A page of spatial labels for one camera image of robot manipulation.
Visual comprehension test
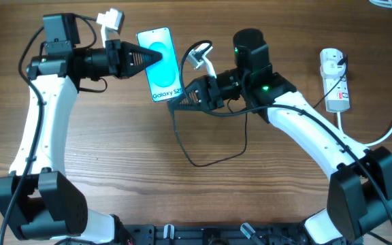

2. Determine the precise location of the turquoise screen smartphone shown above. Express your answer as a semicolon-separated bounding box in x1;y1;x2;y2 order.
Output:
136;27;182;102

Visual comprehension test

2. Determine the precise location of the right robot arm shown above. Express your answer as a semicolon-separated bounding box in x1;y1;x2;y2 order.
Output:
168;29;392;244

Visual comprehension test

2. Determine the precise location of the white power strip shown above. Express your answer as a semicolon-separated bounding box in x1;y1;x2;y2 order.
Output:
320;48;350;113

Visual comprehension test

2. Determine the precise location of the black usb charging cable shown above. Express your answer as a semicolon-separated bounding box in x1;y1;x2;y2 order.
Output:
170;54;350;167

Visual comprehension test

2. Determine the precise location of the white usb charger plug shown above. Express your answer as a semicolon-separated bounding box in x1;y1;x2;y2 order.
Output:
321;61;346;78

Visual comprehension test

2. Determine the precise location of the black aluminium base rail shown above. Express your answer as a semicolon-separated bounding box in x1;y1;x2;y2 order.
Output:
124;223;310;245

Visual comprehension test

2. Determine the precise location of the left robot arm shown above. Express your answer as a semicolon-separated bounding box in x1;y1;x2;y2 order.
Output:
0;8;162;244

